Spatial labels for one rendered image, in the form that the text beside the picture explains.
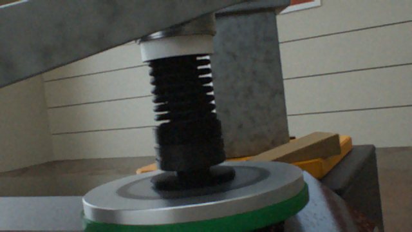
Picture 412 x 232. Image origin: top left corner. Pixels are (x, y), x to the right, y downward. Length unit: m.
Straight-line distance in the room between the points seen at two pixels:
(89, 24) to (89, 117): 8.67
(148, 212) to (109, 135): 8.39
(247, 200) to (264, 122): 0.91
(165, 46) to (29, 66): 0.14
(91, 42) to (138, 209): 0.13
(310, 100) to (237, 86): 5.50
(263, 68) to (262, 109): 0.11
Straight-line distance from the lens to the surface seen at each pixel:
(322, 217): 0.54
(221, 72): 1.28
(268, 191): 0.41
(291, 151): 1.14
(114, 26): 0.39
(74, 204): 0.61
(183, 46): 0.45
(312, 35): 6.74
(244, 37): 1.30
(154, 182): 0.48
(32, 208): 0.63
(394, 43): 6.47
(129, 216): 0.41
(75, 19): 0.38
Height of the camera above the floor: 0.96
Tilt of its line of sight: 3 degrees down
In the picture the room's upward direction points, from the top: 7 degrees counter-clockwise
